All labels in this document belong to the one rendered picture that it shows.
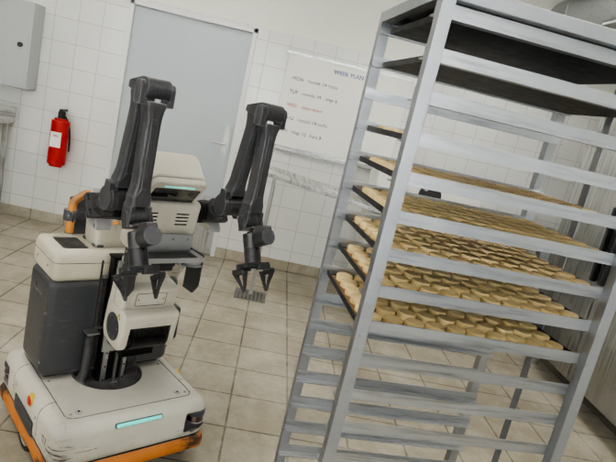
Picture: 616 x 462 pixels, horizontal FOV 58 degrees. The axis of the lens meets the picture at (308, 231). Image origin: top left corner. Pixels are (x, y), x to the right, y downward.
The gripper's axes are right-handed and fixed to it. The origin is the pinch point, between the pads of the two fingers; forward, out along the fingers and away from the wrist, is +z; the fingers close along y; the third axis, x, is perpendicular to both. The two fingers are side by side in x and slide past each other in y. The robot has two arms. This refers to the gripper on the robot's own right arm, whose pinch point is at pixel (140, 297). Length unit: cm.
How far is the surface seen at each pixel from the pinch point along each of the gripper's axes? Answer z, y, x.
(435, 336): 17, 39, -75
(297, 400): 38, 45, -15
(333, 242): -11, 45, -38
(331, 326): 15, 50, -29
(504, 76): -39, 38, -102
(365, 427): 38, 29, -58
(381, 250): -4, 20, -77
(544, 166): -20, 51, -102
